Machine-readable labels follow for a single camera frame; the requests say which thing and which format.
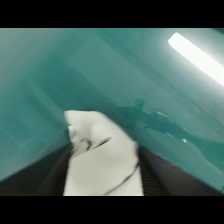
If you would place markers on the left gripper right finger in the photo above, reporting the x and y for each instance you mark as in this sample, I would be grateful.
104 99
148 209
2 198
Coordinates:
166 178

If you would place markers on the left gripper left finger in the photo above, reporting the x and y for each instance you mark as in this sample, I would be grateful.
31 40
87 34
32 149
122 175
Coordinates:
40 176

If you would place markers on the white T-shirt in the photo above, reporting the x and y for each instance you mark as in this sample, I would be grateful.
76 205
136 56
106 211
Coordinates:
100 160

